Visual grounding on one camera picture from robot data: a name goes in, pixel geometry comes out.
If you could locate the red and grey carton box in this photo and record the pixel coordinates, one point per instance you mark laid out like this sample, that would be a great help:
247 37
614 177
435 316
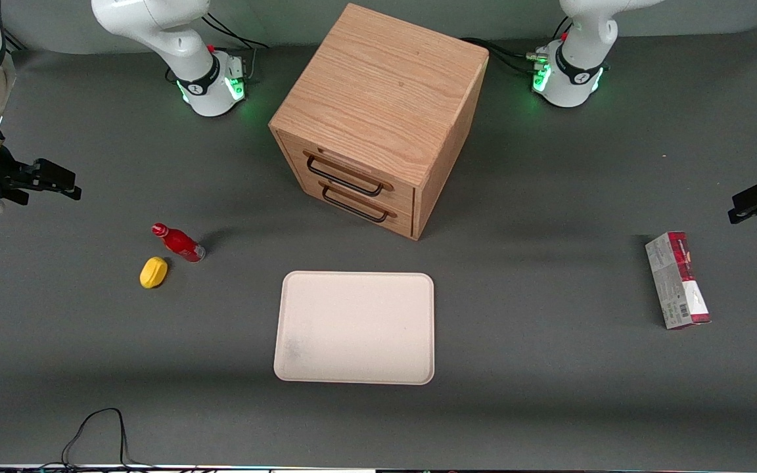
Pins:
678 281

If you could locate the red coke bottle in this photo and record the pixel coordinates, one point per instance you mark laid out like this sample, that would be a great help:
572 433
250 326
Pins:
180 244

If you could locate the yellow toy lemon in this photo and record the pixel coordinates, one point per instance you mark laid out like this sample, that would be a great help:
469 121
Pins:
154 272

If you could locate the beige plastic tray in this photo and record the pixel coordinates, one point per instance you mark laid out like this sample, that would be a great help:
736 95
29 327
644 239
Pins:
355 327

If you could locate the wooden drawer cabinet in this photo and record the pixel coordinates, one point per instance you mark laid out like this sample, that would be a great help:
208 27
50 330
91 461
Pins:
385 98

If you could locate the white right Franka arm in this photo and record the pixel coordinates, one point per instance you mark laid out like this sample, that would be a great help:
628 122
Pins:
181 46

